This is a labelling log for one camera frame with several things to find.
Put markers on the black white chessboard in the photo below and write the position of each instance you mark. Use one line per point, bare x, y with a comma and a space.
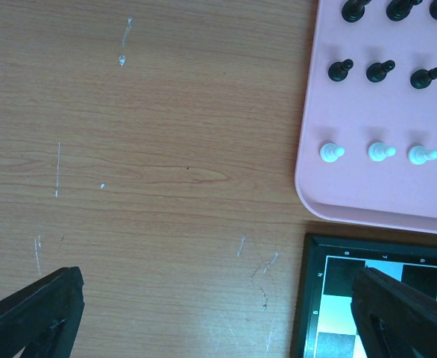
324, 325

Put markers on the black pawn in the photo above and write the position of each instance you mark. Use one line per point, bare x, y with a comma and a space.
422, 78
339, 70
377, 72

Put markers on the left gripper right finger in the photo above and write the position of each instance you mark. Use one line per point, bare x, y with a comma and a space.
392, 318

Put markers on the pink plastic tray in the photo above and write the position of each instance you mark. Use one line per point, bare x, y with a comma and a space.
354, 113

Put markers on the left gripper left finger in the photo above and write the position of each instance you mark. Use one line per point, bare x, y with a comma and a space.
42, 319

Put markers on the black rook far left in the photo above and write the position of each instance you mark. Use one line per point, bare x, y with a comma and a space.
354, 10

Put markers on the white pawn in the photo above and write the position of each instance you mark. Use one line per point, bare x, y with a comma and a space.
379, 151
419, 155
331, 152

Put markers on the black knight left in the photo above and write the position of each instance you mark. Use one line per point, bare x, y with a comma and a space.
398, 10

